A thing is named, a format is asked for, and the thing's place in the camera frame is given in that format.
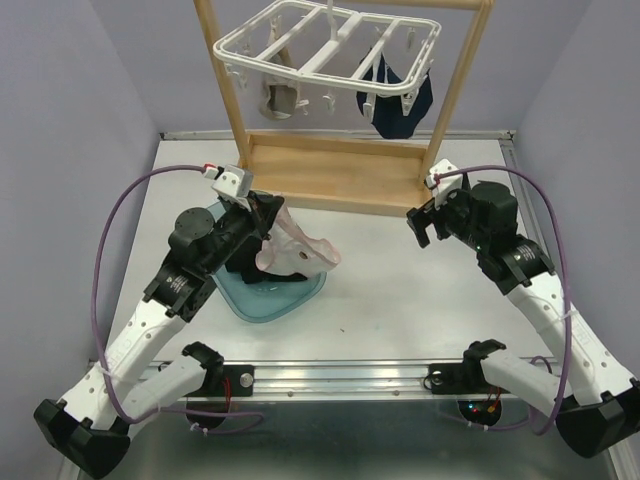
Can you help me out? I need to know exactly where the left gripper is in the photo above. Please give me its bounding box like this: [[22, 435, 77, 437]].
[[204, 189, 284, 275]]

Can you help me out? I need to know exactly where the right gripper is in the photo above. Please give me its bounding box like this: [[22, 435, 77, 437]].
[[407, 182, 489, 252]]

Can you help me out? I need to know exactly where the white pink underwear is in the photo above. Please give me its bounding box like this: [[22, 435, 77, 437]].
[[255, 205, 341, 278]]

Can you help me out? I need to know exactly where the black underwear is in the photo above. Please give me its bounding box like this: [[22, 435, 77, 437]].
[[225, 242, 307, 285]]

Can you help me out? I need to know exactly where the navy blue underwear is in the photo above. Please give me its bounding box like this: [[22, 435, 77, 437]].
[[355, 70, 434, 140]]

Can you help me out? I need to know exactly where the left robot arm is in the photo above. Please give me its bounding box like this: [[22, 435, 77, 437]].
[[34, 191, 284, 479]]

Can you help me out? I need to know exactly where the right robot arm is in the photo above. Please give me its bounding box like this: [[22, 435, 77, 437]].
[[407, 180, 639, 458]]

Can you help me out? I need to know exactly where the grey underwear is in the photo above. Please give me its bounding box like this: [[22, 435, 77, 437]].
[[258, 28, 302, 121]]

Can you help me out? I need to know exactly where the wooden rack stand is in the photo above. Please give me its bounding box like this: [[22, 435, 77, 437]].
[[194, 1, 493, 216]]

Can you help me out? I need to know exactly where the teal plastic basin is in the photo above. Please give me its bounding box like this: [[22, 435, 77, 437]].
[[214, 236, 330, 323]]

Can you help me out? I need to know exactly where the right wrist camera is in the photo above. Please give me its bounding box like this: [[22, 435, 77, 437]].
[[425, 159, 465, 209]]

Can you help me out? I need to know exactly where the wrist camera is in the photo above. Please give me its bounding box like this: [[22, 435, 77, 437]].
[[203, 164, 254, 206], [425, 159, 465, 209]]

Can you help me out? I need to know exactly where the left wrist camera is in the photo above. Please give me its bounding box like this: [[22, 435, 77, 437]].
[[203, 164, 254, 206]]

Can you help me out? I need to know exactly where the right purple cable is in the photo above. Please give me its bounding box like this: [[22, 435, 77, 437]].
[[434, 165, 574, 436]]

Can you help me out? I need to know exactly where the white clip hanger frame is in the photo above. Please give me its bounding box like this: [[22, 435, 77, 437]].
[[212, 1, 442, 114]]

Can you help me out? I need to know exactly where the aluminium rail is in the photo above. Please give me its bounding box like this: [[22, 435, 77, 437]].
[[82, 357, 616, 401]]

